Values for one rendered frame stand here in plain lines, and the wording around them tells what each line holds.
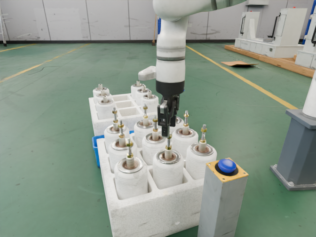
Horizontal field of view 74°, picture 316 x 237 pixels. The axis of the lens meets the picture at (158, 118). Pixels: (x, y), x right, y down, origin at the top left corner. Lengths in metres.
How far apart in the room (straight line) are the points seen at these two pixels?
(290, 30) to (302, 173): 3.24
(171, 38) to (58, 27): 6.96
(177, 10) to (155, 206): 0.50
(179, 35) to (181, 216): 0.53
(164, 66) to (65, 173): 0.73
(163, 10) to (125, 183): 0.44
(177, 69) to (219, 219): 0.37
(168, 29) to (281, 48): 3.57
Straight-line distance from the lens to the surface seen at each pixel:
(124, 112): 1.20
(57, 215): 0.90
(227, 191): 0.52
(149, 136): 0.75
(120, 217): 0.64
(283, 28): 4.00
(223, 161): 0.52
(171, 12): 0.48
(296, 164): 1.01
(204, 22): 7.21
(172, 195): 0.64
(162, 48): 0.51
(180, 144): 0.76
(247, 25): 5.26
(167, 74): 0.51
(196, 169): 0.69
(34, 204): 0.97
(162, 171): 0.63
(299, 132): 0.96
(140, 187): 0.63
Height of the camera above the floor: 0.63
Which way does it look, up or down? 25 degrees down
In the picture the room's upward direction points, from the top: straight up
